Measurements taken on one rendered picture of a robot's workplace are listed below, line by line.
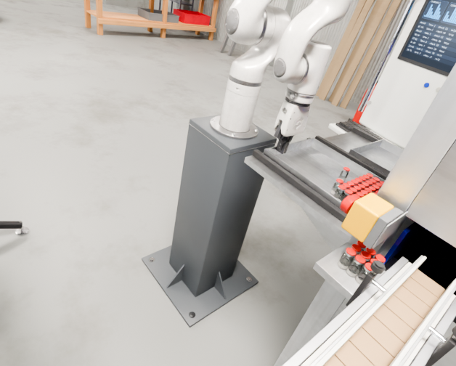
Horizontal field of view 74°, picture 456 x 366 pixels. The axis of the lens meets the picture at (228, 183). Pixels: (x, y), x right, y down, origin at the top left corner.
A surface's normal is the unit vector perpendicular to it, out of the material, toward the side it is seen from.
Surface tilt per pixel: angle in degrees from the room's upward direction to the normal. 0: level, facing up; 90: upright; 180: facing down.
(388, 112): 90
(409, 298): 0
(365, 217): 90
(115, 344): 0
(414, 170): 90
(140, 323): 0
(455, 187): 90
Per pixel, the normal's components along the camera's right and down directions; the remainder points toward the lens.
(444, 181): -0.76, 0.22
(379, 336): 0.20, -0.81
